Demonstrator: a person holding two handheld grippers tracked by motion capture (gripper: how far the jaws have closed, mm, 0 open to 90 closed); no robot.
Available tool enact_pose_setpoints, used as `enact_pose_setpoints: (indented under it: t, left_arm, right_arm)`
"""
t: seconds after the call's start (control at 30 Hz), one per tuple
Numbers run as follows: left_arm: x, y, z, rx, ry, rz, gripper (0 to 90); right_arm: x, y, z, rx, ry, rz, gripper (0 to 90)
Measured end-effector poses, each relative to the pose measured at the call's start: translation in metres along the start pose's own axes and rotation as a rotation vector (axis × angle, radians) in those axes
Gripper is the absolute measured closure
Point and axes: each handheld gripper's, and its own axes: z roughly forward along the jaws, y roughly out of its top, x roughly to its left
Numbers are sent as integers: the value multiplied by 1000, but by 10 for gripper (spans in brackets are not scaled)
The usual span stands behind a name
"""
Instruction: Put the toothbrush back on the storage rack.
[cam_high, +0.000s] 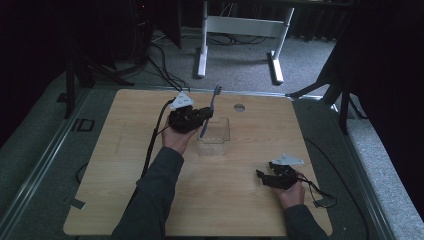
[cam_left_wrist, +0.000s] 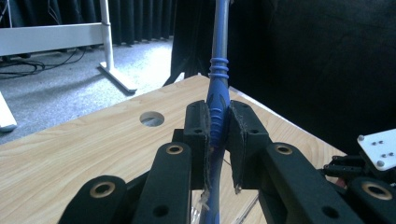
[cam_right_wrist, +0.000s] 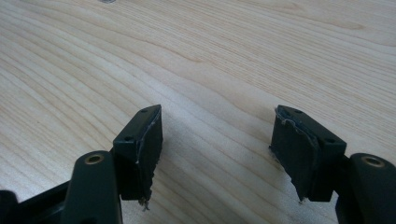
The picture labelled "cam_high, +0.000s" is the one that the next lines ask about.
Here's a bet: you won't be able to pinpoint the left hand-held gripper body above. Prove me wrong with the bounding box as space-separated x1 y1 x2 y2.
167 92 205 135

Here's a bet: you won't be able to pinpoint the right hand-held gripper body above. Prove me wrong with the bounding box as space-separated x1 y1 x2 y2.
268 153 306 192

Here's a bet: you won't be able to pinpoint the blue toothbrush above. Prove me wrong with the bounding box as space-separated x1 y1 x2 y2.
199 84 223 140

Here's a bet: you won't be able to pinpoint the clear plastic container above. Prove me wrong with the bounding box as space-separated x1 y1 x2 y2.
195 115 232 157

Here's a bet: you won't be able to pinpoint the person's left hand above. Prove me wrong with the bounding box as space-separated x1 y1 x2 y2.
161 120 202 156

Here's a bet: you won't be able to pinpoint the person's right hand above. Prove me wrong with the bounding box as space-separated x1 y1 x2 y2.
274 181 306 212

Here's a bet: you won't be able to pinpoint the black metal stand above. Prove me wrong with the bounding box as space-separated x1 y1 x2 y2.
63 49 135 120
285 64 368 136

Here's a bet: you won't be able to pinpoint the grey tape piece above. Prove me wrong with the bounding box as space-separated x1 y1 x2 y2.
67 197 87 211

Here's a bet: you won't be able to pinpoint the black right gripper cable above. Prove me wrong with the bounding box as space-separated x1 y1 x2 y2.
295 172 339 210

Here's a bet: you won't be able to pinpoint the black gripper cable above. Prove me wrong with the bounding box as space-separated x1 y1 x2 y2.
295 172 339 210
139 98 176 180

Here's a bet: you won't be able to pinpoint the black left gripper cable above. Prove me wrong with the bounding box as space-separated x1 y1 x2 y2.
139 98 176 180

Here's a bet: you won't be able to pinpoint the black floor cable bundle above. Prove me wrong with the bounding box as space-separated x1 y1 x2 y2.
146 41 192 93

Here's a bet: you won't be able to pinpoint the thin black floor cable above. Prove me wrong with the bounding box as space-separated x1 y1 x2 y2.
303 137 371 240

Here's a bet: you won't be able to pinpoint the cables under white desk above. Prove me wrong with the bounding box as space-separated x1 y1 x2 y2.
205 31 270 47

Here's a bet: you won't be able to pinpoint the white desk frame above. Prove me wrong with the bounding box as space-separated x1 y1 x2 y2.
195 0 296 85

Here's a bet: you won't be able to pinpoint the looped black floor cable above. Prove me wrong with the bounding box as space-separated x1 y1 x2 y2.
75 161 90 185

